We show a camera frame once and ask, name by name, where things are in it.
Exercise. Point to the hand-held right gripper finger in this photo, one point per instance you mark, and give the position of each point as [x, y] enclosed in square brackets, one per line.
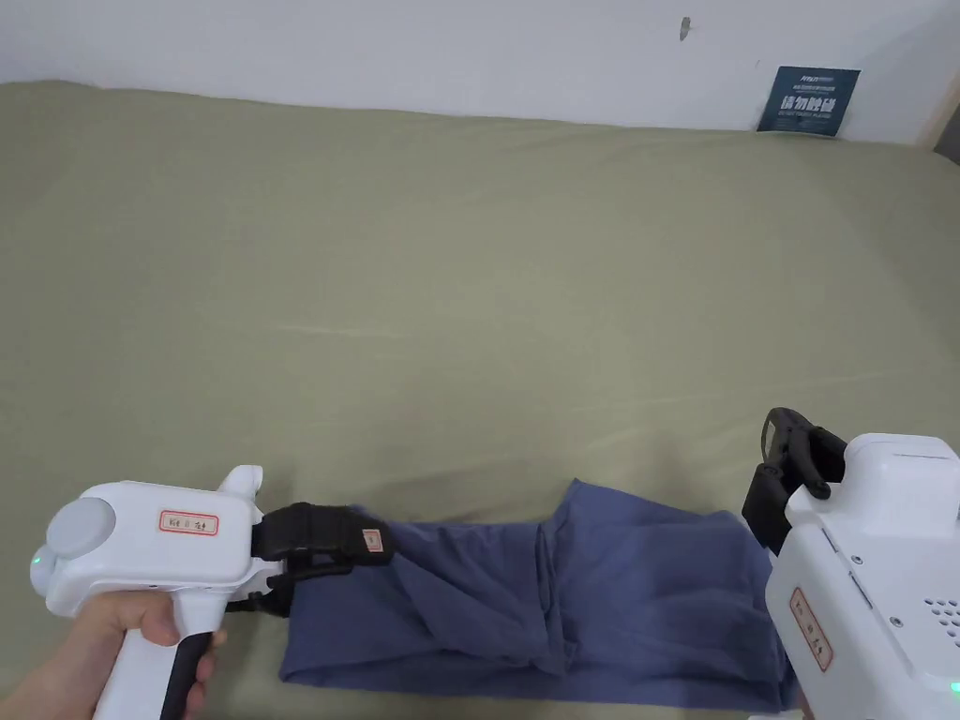
[821, 457]
[766, 506]

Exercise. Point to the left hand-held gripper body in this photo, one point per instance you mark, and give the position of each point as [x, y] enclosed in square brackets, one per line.
[150, 559]

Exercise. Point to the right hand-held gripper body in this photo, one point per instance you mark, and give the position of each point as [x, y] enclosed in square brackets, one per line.
[885, 555]

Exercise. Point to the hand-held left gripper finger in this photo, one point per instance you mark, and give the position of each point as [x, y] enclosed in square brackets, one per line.
[330, 536]
[281, 596]

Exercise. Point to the dark blue garment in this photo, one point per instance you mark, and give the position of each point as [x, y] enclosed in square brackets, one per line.
[487, 600]

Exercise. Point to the person's left hand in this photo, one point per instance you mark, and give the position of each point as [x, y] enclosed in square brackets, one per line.
[82, 652]

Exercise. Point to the bed with pale green sheet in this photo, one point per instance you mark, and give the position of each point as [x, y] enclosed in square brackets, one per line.
[375, 262]

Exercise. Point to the dark blue sign card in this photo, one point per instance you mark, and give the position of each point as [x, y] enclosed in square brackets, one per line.
[808, 101]

